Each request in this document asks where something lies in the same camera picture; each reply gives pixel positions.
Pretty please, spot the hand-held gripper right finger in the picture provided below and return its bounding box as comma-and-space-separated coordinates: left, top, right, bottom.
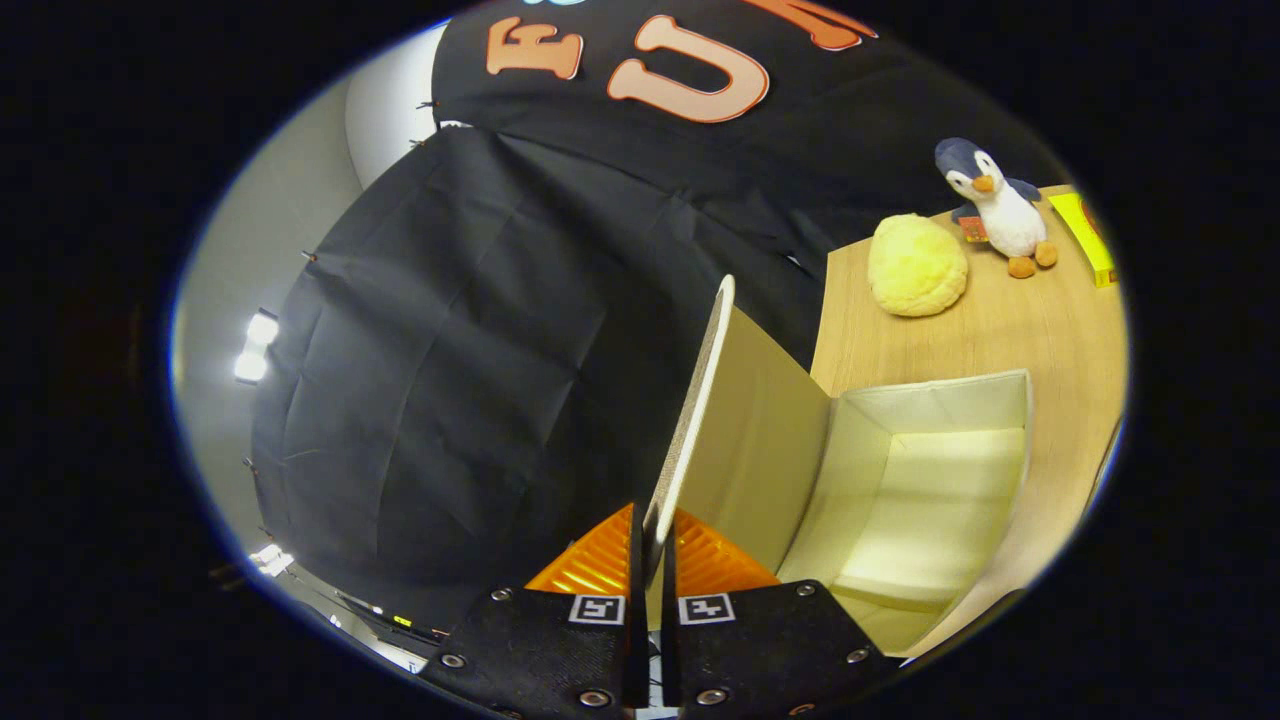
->
660, 508, 903, 719

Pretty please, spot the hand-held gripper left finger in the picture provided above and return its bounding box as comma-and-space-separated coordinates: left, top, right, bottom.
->
418, 503, 651, 719

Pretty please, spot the beige fabric storage box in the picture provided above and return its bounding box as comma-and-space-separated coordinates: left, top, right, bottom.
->
640, 275, 1036, 658

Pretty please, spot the black backdrop cloth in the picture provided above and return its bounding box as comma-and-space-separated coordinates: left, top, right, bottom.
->
250, 0, 1079, 633

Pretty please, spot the yellow round plush toy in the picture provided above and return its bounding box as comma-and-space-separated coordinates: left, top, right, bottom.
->
866, 213, 970, 319

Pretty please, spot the fluorescent tube light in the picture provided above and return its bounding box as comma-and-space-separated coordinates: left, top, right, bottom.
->
232, 307, 282, 387

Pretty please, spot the plush penguin toy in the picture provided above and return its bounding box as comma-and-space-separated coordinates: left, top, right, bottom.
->
935, 137, 1059, 280

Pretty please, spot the yellow book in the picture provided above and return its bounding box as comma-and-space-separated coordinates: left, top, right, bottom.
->
1047, 190, 1119, 290

